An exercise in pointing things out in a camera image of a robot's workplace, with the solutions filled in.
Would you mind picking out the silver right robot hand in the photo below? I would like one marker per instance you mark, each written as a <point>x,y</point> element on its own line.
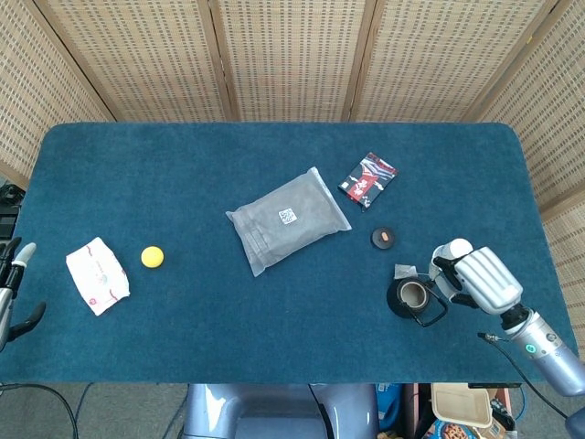
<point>486,279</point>

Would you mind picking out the black tape roll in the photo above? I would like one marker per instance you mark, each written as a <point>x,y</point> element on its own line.
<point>395,302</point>

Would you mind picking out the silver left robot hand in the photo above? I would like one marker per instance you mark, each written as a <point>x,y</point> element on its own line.
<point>13,274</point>

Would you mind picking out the black equipment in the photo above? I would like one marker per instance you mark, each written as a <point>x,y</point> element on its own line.
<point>8,210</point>

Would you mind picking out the beige takeaway box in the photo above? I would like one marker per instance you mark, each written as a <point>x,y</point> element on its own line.
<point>461,404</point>

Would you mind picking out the white round cap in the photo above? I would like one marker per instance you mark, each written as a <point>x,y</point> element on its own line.
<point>461,248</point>

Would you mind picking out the blue table cloth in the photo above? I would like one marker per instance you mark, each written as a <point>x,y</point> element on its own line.
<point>228,329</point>

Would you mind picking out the blue package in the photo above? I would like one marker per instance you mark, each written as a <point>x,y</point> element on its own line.
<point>387,404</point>

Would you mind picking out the small black round disc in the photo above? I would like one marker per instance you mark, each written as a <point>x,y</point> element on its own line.
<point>383,238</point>

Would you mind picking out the red black snack packet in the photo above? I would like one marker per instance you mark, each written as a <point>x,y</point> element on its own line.
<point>368,180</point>

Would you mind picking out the colourful snack box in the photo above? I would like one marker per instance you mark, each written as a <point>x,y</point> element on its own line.
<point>448,432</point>

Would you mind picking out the yellow ball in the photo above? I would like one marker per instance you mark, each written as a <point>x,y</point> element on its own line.
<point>152,257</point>

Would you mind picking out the grey frosted plastic package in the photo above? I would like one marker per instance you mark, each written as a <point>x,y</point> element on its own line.
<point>288,219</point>

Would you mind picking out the grey robot torso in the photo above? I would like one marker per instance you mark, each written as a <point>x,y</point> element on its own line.
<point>274,411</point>

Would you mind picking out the white tissue pack red print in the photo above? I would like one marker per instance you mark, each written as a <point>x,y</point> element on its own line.
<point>97,274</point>

